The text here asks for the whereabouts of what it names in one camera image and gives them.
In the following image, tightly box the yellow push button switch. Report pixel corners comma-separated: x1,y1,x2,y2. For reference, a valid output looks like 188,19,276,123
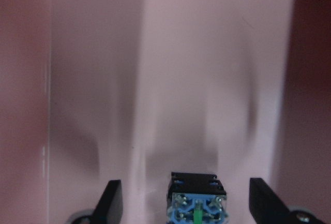
167,172,229,223

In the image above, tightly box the pink plastic bin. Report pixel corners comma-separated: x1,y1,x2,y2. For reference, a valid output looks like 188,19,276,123
1,0,330,223

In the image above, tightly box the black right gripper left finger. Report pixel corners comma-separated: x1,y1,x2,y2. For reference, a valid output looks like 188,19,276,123
67,180,122,223

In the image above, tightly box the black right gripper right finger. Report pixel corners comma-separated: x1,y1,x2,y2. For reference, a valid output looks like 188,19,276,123
249,178,323,224

